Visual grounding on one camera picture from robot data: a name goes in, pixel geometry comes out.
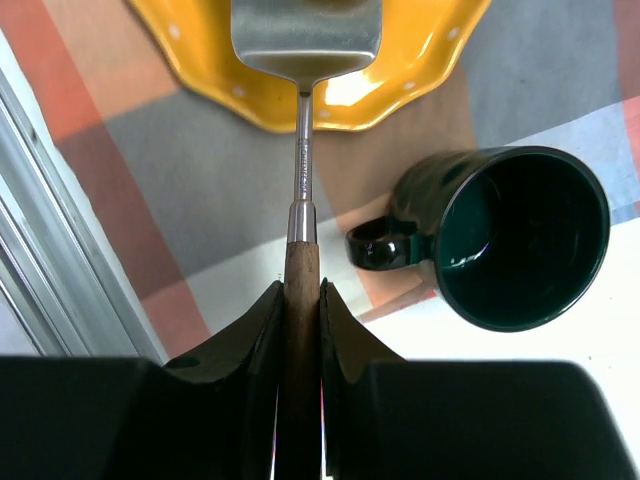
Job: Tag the checkered orange grey placemat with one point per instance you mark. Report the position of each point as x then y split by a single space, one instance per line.
193 199

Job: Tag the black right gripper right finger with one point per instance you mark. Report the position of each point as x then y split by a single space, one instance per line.
389 418

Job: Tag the steel spatula wooden handle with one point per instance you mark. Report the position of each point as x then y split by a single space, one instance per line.
304 42

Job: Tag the yellow dotted plate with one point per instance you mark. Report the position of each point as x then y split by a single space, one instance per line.
421 43

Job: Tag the aluminium table frame rail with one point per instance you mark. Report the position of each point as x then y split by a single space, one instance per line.
54 274

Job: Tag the dark green mug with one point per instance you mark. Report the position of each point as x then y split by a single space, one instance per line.
512 236

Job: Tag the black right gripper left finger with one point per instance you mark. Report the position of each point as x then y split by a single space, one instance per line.
206 414

